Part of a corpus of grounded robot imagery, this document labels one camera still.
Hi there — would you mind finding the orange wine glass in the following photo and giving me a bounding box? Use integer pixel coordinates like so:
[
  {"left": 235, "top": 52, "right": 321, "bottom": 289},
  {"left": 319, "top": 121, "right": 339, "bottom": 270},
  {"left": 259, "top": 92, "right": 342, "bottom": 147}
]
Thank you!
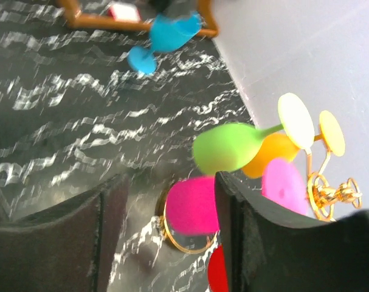
[{"left": 242, "top": 110, "right": 345, "bottom": 179}]

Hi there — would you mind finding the gold wire glass rack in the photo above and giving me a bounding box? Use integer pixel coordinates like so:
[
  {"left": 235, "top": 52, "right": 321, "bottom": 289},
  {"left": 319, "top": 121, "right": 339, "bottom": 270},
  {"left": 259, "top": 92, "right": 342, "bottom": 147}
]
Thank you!
[{"left": 155, "top": 147, "right": 363, "bottom": 255}]

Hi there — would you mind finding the red wine glass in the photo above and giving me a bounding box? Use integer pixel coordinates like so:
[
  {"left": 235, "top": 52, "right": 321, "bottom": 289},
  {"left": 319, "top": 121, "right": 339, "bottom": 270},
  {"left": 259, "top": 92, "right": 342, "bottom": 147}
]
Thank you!
[{"left": 207, "top": 245, "right": 229, "bottom": 292}]

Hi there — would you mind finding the wooden tiered shelf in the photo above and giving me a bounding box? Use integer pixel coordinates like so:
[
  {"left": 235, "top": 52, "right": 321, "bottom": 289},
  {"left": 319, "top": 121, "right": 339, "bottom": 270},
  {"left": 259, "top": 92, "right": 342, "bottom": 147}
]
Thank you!
[{"left": 55, "top": 0, "right": 219, "bottom": 39}]

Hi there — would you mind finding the pink wine glass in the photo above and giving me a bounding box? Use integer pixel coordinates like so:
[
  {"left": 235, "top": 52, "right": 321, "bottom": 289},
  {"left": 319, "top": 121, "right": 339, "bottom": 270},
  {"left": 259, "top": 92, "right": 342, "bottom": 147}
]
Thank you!
[{"left": 165, "top": 158, "right": 308, "bottom": 235}]

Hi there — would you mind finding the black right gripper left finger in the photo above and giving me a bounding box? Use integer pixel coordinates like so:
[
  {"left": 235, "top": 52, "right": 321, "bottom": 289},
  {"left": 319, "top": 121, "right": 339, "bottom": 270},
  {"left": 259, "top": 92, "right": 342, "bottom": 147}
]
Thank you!
[{"left": 0, "top": 175, "right": 129, "bottom": 291}]

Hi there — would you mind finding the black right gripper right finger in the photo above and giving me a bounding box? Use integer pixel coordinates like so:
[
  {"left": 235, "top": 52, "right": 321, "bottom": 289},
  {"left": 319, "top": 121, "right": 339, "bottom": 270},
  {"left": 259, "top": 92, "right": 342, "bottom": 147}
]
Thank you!
[{"left": 215, "top": 172, "right": 369, "bottom": 291}]

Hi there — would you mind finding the blue wine glass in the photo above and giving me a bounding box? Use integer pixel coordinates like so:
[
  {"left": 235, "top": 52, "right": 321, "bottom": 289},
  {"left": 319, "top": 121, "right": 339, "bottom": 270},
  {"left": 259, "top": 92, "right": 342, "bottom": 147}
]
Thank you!
[{"left": 128, "top": 12, "right": 202, "bottom": 74}]

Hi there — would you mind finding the green wine glass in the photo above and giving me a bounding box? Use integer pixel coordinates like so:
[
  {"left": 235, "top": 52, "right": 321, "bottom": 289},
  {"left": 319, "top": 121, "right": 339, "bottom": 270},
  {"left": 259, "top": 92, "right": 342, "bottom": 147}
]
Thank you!
[{"left": 192, "top": 92, "right": 315, "bottom": 175}]

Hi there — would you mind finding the white red small box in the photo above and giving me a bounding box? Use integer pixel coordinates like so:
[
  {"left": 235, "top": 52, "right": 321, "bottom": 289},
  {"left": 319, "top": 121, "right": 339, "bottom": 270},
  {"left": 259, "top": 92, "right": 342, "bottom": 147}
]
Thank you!
[{"left": 108, "top": 2, "right": 141, "bottom": 23}]

